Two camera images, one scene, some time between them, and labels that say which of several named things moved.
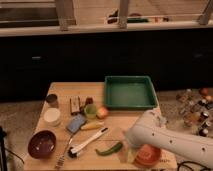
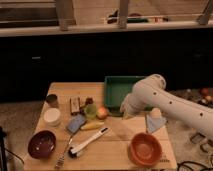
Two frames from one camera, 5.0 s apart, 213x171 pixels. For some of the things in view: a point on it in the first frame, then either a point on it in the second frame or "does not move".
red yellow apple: x=102 y=112 does not move
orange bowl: x=147 y=156 does not move
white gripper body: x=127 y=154 -> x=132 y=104
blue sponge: x=76 y=122 does not move
